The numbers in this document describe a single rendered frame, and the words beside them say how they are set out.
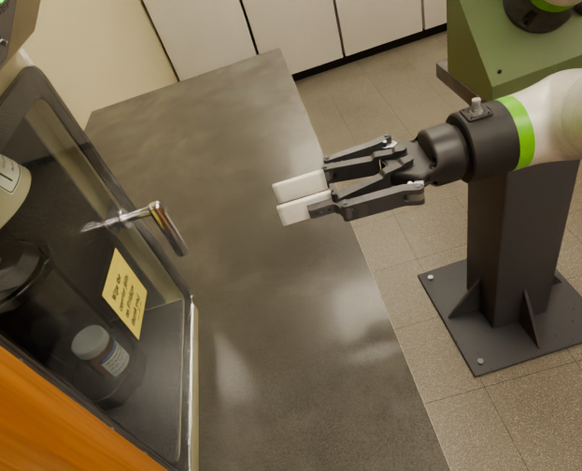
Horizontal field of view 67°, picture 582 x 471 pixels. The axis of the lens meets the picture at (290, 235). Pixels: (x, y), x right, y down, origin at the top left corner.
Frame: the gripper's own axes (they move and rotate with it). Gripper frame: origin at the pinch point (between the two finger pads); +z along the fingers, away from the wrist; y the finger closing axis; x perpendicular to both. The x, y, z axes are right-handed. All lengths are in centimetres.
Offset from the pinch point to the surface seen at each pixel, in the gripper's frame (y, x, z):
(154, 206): 1.0, -6.0, 17.3
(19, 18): 2.9, -29.0, 17.9
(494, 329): -39, 113, -51
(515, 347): -31, 113, -54
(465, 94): -48, 22, -43
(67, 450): 34.8, -16.2, 13.8
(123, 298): 11.4, -2.6, 21.7
